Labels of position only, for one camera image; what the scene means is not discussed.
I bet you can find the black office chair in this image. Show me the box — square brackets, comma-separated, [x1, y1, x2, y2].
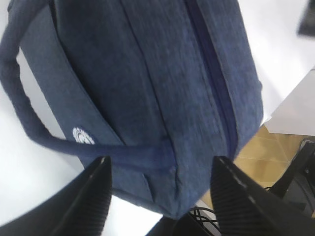
[267, 137, 315, 219]

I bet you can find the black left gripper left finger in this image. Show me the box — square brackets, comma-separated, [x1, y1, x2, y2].
[0, 157, 112, 236]

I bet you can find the navy blue fabric bag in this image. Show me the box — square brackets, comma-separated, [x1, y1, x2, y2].
[0, 0, 263, 218]

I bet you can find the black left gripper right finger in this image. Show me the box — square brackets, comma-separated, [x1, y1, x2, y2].
[210, 156, 315, 236]

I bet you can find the black cable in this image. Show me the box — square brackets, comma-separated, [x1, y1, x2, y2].
[189, 207, 220, 229]

